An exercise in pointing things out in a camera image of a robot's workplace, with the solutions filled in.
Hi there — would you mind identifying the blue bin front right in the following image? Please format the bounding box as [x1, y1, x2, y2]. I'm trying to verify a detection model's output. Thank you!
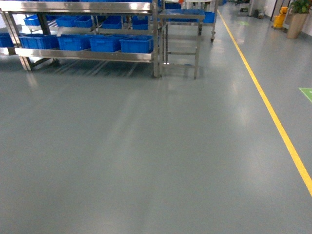
[119, 36, 154, 54]

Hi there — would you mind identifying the blue bin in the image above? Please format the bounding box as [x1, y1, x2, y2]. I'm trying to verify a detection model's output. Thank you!
[90, 35, 123, 52]
[57, 35, 93, 51]
[119, 36, 154, 54]
[19, 34, 59, 49]

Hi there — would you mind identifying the stainless steel shelf rack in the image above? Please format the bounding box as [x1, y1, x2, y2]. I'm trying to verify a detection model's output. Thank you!
[0, 0, 159, 78]

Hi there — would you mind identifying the small stainless steel table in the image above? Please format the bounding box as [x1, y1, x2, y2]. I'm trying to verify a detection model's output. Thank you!
[159, 20, 203, 79]

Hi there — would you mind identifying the yellow mop bucket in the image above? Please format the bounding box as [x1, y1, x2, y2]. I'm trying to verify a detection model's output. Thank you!
[272, 6, 288, 29]

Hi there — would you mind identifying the potted plant in planter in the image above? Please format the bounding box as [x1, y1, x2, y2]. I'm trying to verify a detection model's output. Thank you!
[286, 0, 312, 39]

